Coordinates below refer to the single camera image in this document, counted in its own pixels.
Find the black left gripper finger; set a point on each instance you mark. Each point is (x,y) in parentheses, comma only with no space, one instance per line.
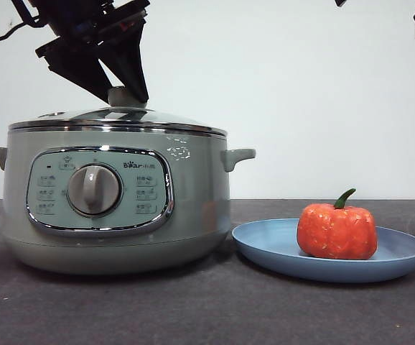
(78,68)
(132,61)

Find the glass lid with green knob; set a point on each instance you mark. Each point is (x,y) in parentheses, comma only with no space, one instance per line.
(121,116)

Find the orange pumpkin with green stem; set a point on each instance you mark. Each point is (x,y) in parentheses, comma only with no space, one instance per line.
(336,230)

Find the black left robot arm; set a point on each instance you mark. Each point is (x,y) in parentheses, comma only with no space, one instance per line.
(82,18)

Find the pale green electric steamer pot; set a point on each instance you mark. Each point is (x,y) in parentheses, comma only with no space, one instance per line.
(200,187)

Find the blue round plate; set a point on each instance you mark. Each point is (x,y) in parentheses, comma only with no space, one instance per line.
(265,244)

